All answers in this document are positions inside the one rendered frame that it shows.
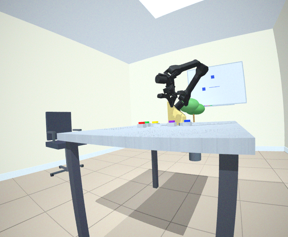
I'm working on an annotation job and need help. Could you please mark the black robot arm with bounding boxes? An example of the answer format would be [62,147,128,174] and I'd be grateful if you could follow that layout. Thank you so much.
[155,59,209,111]

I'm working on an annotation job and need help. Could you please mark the red button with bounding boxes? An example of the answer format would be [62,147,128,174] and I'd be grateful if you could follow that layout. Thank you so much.
[137,122,147,128]

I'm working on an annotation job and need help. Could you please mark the blue button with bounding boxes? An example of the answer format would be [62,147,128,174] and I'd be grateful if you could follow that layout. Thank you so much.
[183,120,192,126]

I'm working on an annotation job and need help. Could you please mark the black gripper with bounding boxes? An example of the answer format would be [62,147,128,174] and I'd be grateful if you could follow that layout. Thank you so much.
[157,83,186,107]

